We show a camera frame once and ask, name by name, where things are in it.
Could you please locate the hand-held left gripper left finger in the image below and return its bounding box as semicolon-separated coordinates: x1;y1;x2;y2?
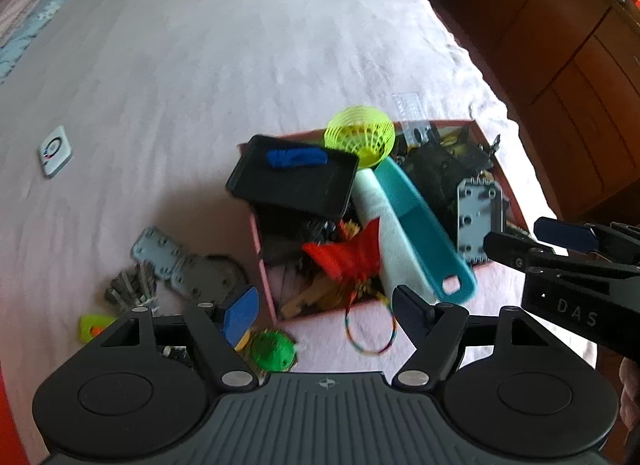
87;285;261;391

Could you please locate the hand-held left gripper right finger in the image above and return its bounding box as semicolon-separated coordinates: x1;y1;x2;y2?
391;284;573;391

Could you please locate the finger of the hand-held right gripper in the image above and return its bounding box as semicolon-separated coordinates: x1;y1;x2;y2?
482;231;640;281
533;216;640;258

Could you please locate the grey metal plate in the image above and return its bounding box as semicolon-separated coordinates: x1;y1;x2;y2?
455;178;505;266

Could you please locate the pink cardboard box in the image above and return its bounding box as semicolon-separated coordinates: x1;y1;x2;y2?
237;119;533;326

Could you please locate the green spinning top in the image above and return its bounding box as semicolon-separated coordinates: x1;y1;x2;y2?
249;329;299;373

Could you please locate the white tube bottle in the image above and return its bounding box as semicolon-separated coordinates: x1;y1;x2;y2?
351;168;432;298

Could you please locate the colourful braided bracelet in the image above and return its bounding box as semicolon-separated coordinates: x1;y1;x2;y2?
343;292;399;357

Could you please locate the red dress doll figurine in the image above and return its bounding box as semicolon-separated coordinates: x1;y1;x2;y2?
301;219;385;291

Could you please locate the green and orange toy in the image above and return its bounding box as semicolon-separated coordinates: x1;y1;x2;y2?
79;313;121;344

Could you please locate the person's right hand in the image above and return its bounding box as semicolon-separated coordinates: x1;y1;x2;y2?
619;359;640;433

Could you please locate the dark grey plastic plate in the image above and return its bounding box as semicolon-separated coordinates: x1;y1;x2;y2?
170;254;248;302

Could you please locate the teal plastic scoop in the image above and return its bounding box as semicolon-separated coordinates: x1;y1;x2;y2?
372;158;478;305

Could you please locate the dark translucent case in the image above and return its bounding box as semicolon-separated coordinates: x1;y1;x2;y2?
402;138;496;218

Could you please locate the grey feather shuttlecock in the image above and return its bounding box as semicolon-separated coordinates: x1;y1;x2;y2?
103;262;161;311

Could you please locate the black plastic tray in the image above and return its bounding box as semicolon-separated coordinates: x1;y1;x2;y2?
225;134;361;221

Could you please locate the clear plastic ruler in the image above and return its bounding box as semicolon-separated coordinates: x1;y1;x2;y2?
391;92;435;146

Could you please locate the yellow plastic shuttlecock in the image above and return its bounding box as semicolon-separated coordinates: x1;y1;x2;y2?
324;105;397;169

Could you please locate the brown wooden wardrobe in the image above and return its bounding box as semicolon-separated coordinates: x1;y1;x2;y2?
380;0;640;226

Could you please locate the white square device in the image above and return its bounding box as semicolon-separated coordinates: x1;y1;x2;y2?
38;125;73;179

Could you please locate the orange board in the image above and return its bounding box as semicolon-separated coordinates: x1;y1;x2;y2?
0;360;26;465

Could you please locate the light blue blanket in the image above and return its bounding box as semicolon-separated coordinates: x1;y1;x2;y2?
0;0;191;83

